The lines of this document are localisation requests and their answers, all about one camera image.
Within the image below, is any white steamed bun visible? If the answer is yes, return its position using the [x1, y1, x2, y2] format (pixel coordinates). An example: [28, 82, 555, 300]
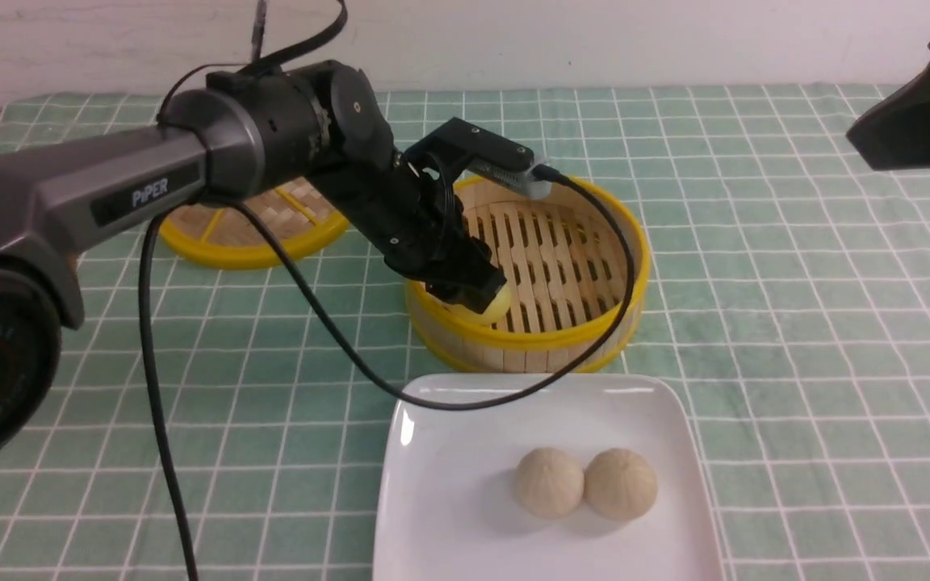
[584, 448, 660, 522]
[512, 446, 584, 520]

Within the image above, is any white square plate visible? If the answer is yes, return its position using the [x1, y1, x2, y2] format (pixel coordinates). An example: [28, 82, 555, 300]
[372, 373, 726, 580]

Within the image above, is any black left camera cable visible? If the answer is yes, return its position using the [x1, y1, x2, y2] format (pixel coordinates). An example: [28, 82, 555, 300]
[138, 0, 637, 581]

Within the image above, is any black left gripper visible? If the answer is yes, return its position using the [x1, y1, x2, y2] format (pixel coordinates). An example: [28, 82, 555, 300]
[304, 148, 507, 314]

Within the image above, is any yellow bamboo steamer basket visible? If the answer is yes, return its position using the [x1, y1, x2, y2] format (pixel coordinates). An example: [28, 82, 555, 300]
[405, 177, 651, 373]

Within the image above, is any green checked tablecloth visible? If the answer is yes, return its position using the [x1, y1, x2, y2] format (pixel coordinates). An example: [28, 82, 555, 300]
[0, 84, 930, 580]

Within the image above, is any yellow bamboo steamer lid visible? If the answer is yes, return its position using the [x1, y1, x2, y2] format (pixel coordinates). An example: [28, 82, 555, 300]
[160, 179, 348, 270]

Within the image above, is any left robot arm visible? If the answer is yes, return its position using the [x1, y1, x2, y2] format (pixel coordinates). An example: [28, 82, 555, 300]
[0, 61, 505, 449]

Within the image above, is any yellow steamed bun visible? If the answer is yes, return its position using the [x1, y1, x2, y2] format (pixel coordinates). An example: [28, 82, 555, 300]
[446, 283, 513, 327]

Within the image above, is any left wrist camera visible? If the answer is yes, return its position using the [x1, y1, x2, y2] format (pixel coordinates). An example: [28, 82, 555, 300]
[400, 117, 555, 201]

